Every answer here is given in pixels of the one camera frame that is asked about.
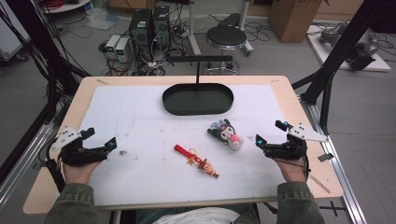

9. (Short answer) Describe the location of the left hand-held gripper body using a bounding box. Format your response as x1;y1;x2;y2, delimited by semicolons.
50;125;108;168

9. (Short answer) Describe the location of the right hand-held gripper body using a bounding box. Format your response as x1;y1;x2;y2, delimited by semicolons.
263;122;330;161

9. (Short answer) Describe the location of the dark plush keychain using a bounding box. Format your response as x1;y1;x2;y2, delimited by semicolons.
206;118;245;152

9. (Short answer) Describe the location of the red strap figure keychain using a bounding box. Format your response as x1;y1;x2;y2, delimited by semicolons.
173;144;220;180

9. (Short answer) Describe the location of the black tray stand with bar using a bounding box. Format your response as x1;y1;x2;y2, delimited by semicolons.
162;55;234;117

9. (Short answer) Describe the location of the person's left hand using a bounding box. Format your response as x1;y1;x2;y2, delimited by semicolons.
63;160;103;186

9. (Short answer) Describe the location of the person's right hand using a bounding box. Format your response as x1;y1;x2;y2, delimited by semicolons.
273;155;308;184

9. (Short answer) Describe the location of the black tape piece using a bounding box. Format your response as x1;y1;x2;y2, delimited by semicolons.
317;151;335;163

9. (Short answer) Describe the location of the white table mat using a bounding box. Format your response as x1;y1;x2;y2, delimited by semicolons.
78;84;292;206

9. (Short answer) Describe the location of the white floor board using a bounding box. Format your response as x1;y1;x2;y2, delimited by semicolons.
305;24;392;74

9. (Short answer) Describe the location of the white power supply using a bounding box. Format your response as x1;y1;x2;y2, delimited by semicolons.
105;34;121;61
115;37;131;63

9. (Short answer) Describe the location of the white garment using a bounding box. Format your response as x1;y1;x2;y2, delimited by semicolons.
151;206;241;224

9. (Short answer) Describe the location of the black round stool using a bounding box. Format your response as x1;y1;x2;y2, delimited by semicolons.
205;12;255;76

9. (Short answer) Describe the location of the large cardboard box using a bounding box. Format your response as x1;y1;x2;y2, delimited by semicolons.
267;0;325;44

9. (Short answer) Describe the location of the grey device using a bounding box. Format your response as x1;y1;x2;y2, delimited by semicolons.
318;21;380;72

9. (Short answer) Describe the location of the black computer tower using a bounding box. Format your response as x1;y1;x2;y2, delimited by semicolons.
128;8;154;63
151;5;172;49

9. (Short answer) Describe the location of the white desk leg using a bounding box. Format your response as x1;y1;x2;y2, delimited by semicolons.
186;0;203;57
238;0;255;58

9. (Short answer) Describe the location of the clear plastic bag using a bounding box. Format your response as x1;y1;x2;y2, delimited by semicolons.
85;7;120;31

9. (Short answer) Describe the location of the brown cardboard box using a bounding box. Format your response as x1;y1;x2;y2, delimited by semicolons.
107;0;159;10

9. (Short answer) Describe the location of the aluminium rail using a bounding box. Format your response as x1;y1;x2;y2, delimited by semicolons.
298;93;369;224
0;121;61;203

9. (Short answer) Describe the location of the tangle of floor cables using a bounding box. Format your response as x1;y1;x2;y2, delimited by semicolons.
98;6;191;77

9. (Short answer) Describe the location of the black metal frame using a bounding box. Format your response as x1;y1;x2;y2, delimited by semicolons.
0;0;92;185
291;0;396;135

